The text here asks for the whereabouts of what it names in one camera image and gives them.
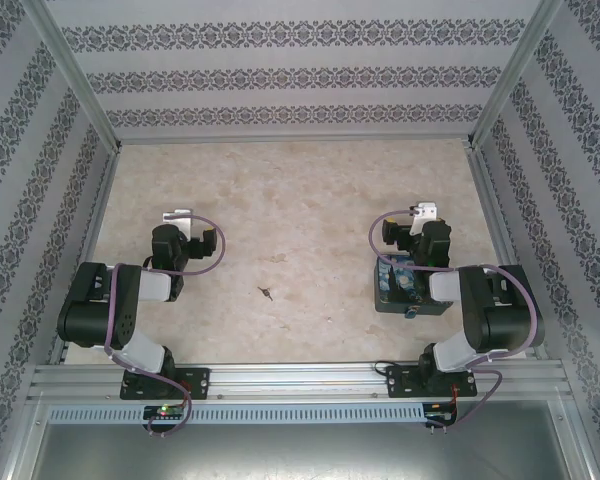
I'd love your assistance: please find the starry night print box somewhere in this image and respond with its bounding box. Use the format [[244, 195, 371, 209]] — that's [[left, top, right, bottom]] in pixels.
[[373, 252, 454, 317]]

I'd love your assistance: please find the left controller circuit board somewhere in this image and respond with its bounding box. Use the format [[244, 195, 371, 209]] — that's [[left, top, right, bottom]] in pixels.
[[143, 405, 186, 420]]

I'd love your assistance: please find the controller circuit board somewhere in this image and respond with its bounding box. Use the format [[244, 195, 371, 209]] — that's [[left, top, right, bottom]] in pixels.
[[143, 405, 186, 420], [424, 403, 459, 426]]

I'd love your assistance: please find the right controller circuit board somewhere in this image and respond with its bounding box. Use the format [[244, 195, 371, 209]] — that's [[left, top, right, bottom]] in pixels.
[[424, 403, 459, 426]]

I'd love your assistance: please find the grey metal sheet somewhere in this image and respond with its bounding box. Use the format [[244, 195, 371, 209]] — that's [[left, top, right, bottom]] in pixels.
[[29, 422, 576, 480]]

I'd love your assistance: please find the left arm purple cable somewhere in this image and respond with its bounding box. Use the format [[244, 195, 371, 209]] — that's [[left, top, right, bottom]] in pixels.
[[104, 212, 226, 439]]

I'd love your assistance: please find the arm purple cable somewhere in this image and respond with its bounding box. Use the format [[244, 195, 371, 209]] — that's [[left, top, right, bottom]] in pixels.
[[104, 212, 226, 439], [371, 207, 539, 431]]

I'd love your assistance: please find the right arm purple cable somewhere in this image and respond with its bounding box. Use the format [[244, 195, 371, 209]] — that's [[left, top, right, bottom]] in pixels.
[[371, 207, 539, 431]]

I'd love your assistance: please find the aluminium side rail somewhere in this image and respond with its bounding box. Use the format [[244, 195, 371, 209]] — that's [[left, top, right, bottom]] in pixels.
[[49, 144, 122, 366], [467, 144, 549, 359]]

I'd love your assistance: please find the aluminium rear rail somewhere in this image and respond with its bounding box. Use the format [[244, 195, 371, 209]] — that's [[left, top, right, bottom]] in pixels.
[[117, 134, 474, 148]]

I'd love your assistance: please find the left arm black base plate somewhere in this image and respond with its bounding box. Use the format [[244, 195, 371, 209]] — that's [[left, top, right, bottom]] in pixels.
[[119, 367, 212, 401]]

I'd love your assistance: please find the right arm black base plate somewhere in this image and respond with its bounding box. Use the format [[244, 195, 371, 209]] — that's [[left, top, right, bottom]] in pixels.
[[385, 364, 479, 400]]

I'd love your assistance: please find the aluminium mounting rail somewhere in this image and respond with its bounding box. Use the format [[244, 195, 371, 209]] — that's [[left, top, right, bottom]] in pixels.
[[27, 362, 576, 402]]

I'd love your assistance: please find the aluminium frame post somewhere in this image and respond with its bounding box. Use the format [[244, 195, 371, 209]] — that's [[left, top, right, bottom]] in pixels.
[[467, 0, 566, 149], [22, 0, 124, 151]]

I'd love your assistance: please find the slotted grey cable duct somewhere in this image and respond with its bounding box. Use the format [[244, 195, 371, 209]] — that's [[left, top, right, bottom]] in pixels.
[[47, 404, 426, 424]]

